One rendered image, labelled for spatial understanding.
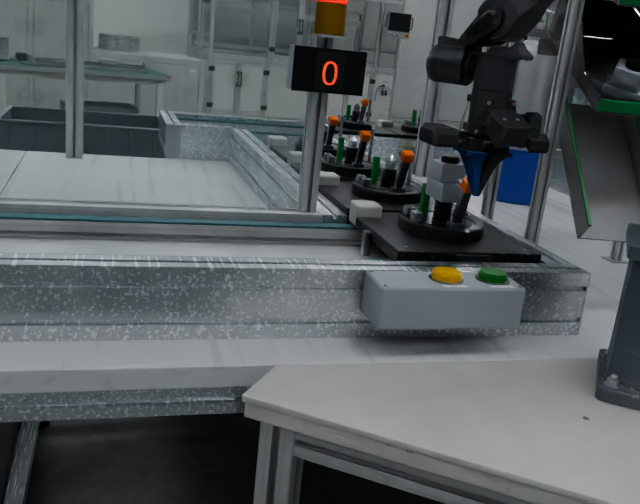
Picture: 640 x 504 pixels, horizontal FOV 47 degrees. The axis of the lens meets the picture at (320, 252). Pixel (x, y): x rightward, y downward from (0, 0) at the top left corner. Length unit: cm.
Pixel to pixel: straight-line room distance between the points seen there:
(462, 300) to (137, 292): 42
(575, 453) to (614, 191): 60
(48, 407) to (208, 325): 22
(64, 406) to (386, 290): 42
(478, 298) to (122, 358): 46
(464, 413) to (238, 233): 53
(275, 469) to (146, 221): 48
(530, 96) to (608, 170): 80
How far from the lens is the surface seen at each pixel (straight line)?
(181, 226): 122
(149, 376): 92
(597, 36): 151
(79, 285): 96
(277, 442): 90
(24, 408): 95
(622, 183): 136
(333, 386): 90
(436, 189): 120
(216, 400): 96
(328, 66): 122
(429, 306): 98
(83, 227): 121
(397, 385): 92
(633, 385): 100
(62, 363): 93
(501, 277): 103
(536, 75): 212
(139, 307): 97
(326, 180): 150
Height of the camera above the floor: 126
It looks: 16 degrees down
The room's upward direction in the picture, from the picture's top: 6 degrees clockwise
